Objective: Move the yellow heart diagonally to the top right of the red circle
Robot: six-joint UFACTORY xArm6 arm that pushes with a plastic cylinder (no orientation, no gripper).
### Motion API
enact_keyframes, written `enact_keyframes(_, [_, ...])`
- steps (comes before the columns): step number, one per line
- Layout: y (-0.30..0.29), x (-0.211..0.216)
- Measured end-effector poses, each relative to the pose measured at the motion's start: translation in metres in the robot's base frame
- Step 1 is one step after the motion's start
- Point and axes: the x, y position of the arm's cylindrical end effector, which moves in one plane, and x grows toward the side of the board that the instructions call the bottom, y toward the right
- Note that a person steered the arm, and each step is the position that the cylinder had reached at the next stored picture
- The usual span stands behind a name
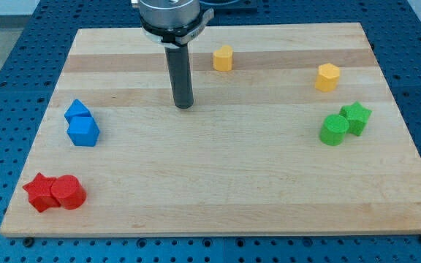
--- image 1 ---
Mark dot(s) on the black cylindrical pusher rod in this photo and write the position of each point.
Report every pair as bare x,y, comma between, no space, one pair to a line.
180,76

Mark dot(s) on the yellow heart block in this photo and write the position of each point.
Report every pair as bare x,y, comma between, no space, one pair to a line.
223,58

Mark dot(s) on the blue triangle block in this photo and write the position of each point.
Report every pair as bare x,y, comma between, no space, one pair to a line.
76,109

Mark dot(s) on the blue cube block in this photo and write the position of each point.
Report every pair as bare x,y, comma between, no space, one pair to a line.
83,131

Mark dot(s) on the wooden board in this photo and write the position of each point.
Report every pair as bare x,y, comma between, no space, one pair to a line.
245,159

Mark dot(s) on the yellow hexagon block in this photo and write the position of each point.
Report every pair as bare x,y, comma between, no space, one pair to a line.
327,77

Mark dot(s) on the green cylinder block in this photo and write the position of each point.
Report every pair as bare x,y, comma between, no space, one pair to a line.
334,129

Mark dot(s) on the red cylinder block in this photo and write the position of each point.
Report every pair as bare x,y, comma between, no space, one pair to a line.
68,191

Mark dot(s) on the green star block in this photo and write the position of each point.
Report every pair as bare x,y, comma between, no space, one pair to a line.
357,117

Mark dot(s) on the red star block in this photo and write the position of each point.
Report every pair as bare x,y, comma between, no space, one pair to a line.
39,192

